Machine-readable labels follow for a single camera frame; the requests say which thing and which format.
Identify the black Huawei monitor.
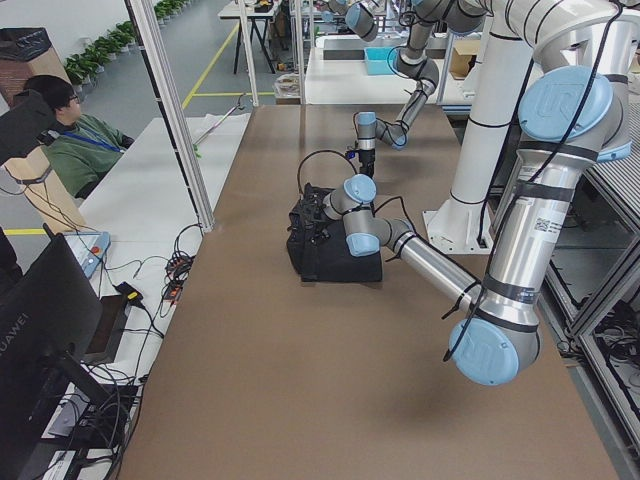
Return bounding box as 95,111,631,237
1,234,109,479

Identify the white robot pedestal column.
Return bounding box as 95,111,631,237
426,1,532,254

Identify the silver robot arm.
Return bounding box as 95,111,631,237
320,1,639,386
354,1,486,177

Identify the aluminium frame post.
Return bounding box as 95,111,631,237
124,0,215,233

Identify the blue plastic bin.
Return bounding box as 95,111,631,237
364,46,398,76

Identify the black power adapter brick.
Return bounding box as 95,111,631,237
114,282,143,308

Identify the black t-shirt with logo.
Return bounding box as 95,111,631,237
286,183,383,283

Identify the grey orange usb hub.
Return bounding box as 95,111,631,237
165,255,194,278
162,283,183,304

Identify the cardboard box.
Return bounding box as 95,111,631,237
449,39,481,80

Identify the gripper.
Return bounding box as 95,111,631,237
299,193,330,235
358,149,376,175

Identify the green handled reacher tool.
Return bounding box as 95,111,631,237
193,93,246,159

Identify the teach pendant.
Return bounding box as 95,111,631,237
63,231,111,278

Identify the person in green jacket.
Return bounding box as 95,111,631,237
23,74,134,200

